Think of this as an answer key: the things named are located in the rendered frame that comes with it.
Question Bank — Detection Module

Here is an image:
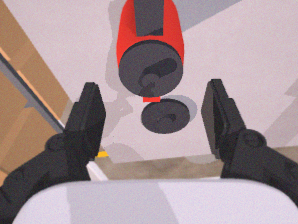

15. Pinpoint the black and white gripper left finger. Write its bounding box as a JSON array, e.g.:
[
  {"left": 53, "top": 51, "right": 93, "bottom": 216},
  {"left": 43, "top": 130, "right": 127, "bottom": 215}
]
[{"left": 0, "top": 82, "right": 106, "bottom": 224}]

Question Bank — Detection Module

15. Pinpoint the dark grey round disk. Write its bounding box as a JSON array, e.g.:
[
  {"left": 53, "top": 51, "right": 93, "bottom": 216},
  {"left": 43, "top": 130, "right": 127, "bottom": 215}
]
[{"left": 141, "top": 99, "right": 190, "bottom": 134}]

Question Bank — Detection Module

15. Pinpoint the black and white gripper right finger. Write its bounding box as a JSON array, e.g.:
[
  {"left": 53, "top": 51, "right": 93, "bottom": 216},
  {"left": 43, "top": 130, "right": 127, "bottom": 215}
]
[{"left": 201, "top": 79, "right": 298, "bottom": 208}]

